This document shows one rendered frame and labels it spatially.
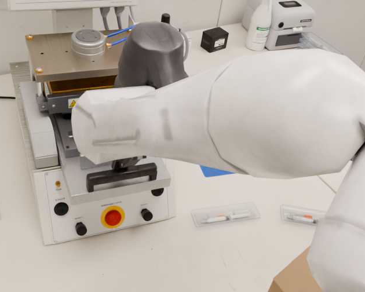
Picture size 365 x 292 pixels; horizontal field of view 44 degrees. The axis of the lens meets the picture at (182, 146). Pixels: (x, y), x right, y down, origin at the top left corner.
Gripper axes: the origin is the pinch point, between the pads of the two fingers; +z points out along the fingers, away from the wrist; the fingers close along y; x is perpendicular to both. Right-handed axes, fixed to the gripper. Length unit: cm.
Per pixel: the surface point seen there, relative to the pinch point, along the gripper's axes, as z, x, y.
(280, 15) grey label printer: 31, 86, -63
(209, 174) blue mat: 31.2, 32.8, -4.7
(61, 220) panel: 22.4, -12.2, 2.3
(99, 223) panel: 24.5, -3.2, 4.7
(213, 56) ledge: 46, 60, -58
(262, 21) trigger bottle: 34, 79, -63
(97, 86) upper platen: 4.6, 0.9, -22.0
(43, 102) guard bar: 5.4, -11.9, -20.0
